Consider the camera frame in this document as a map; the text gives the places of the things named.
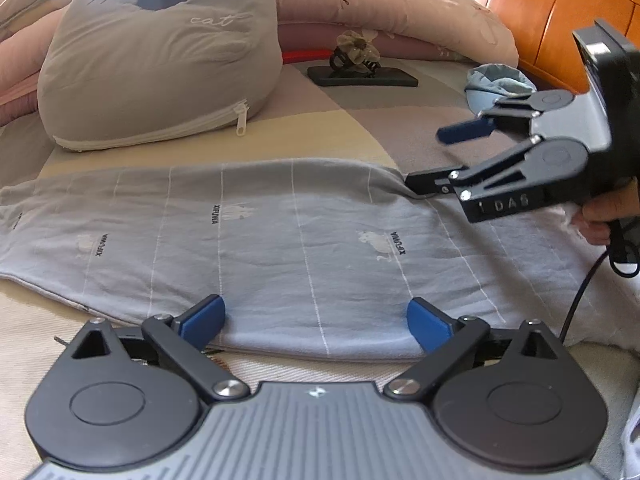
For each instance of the wooden bed headboard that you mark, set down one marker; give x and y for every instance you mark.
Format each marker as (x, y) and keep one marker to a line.
(540, 5)

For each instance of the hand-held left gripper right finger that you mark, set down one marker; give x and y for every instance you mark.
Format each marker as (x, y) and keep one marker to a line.
(430, 327)

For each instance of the person's right hand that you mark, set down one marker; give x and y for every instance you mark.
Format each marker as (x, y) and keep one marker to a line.
(597, 210)

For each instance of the grey cat face pillow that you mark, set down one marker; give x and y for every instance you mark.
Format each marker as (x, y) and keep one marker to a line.
(150, 75)

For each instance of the black phone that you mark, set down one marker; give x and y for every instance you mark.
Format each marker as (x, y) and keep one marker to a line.
(370, 77)

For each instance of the red cloth strip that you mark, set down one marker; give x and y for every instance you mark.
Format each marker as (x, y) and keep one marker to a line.
(305, 56)

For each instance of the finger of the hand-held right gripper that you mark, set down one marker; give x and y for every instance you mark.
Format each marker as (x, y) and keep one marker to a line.
(435, 180)
(465, 131)

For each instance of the blue cap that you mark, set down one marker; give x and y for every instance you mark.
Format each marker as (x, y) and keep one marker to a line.
(495, 82)

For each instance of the pink folded quilt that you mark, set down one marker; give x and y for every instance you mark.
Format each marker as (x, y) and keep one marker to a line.
(400, 5)

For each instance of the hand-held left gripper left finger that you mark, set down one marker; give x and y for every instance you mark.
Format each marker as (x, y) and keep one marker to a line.
(202, 322)

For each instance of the flower hair clip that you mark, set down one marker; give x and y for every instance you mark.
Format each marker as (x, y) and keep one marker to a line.
(352, 47)

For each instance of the grey striped pants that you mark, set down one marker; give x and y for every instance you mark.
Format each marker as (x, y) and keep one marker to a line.
(300, 250)

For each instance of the patchwork bed sheet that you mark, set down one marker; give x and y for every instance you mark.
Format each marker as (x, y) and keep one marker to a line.
(325, 125)

